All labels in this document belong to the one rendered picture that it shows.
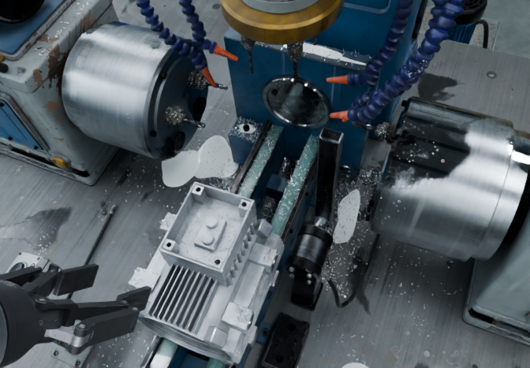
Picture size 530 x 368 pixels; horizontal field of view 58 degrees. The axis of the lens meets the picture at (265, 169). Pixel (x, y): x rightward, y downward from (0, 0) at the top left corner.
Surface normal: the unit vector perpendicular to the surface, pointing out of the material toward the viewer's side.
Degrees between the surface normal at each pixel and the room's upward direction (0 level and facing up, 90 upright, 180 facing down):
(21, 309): 69
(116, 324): 83
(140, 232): 0
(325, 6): 0
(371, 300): 0
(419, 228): 77
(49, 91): 90
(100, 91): 43
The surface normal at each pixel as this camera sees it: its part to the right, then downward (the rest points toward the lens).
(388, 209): -0.38, 0.54
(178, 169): -0.06, -0.54
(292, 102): -0.38, 0.79
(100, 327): 0.88, 0.29
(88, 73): -0.25, -0.04
